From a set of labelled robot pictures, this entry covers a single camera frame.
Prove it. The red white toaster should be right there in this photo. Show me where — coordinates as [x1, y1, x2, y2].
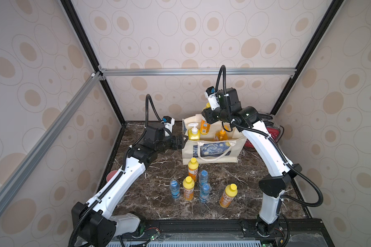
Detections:
[259, 112, 284, 143]

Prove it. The silver diagonal frame bar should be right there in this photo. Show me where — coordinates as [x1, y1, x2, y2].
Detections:
[0, 71, 102, 217]

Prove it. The black left frame post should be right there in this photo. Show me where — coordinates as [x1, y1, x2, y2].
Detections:
[60, 0, 126, 126]

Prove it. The blue cap water bottle left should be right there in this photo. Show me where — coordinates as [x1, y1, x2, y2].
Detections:
[170, 180, 180, 199]

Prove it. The blue cap water bottle rear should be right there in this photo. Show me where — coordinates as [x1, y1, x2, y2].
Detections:
[199, 170, 209, 186]

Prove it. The silver horizontal frame bar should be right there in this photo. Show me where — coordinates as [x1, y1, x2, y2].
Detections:
[101, 68, 297, 77]

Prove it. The orange dish soap pump bottle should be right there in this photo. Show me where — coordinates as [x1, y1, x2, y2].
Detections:
[214, 129, 228, 141]

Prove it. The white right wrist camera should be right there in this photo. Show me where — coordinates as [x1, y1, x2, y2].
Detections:
[205, 86, 220, 111]

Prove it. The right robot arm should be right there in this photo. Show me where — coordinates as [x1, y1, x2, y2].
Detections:
[202, 65, 324, 237]

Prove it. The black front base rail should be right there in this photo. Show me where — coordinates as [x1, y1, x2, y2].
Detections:
[68, 218, 335, 247]

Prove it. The blue cap water bottle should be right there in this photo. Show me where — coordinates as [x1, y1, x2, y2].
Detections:
[170, 180, 180, 199]
[199, 170, 209, 186]
[200, 183, 211, 203]

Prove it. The yellow cap juice bottle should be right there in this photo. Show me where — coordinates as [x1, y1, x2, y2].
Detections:
[200, 115, 210, 135]
[183, 176, 195, 201]
[220, 183, 238, 208]
[188, 157, 199, 182]

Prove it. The pink plastic cup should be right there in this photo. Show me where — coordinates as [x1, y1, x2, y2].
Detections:
[106, 170, 118, 183]

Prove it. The black right frame post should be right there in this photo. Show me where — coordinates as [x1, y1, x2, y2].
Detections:
[270, 0, 345, 115]

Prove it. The cream starry night shopping bag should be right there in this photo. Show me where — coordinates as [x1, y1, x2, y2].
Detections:
[182, 121, 246, 165]

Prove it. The black frame post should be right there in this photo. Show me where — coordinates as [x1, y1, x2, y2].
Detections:
[270, 0, 345, 115]
[60, 0, 126, 126]

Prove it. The blue cap water bottle front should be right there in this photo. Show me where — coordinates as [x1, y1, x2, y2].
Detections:
[200, 183, 211, 203]

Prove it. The yellow dish soap pump bottle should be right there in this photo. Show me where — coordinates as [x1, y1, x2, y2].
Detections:
[188, 122, 201, 141]

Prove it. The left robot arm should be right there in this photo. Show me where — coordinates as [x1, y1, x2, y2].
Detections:
[68, 95, 188, 247]

